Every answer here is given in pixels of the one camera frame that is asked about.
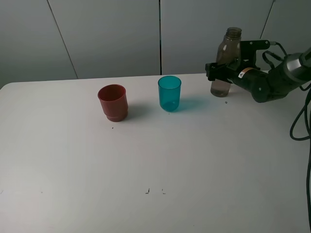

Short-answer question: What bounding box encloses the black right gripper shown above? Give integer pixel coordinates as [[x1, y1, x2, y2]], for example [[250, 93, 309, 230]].
[[205, 60, 262, 92]]

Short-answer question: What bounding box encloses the clear smoky plastic bottle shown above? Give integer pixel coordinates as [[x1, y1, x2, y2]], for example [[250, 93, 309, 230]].
[[210, 27, 242, 98]]

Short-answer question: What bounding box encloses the teal translucent plastic cup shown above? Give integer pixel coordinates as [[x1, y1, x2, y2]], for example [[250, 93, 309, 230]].
[[158, 75, 182, 112]]

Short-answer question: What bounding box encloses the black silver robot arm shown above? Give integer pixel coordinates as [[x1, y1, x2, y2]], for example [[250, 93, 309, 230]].
[[205, 49, 311, 103]]

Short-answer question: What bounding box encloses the red plastic cup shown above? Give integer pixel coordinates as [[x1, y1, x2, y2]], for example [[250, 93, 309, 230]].
[[98, 84, 128, 122]]

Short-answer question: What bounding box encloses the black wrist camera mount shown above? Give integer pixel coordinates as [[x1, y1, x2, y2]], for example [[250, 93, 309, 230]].
[[240, 39, 270, 70]]

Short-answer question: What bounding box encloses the black cable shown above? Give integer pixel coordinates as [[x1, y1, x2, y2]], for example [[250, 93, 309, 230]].
[[261, 41, 311, 233]]

